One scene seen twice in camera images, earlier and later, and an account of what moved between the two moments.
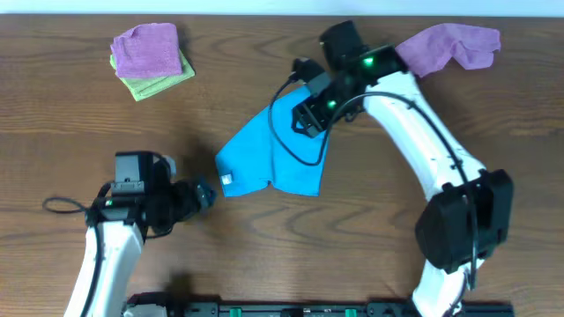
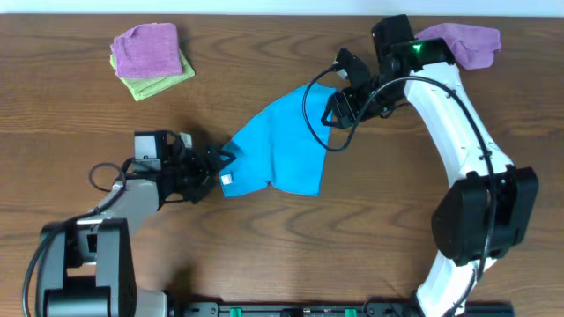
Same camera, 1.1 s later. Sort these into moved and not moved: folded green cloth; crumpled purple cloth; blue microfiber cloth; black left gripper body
Moved: black left gripper body
Not moved: crumpled purple cloth; folded green cloth; blue microfiber cloth
